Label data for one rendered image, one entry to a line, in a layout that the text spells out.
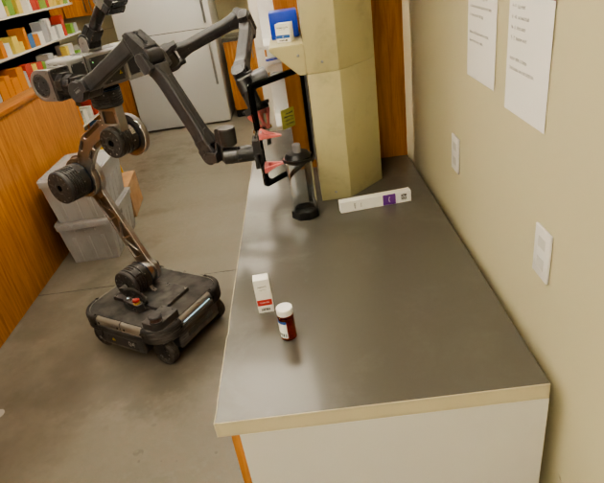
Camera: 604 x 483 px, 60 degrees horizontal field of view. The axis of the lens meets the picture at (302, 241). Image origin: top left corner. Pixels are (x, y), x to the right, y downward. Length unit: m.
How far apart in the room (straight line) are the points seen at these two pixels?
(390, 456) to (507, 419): 0.26
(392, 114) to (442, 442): 1.46
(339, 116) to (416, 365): 0.99
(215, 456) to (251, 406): 1.21
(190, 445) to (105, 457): 0.37
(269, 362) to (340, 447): 0.25
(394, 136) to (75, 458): 1.96
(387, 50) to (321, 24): 0.49
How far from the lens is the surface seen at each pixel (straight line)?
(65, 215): 4.05
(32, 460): 2.75
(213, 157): 1.85
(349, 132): 1.94
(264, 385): 1.23
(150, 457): 2.49
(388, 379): 1.20
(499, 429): 1.28
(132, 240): 3.06
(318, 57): 1.86
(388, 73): 2.28
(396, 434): 1.22
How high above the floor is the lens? 1.77
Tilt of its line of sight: 28 degrees down
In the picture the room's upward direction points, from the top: 9 degrees counter-clockwise
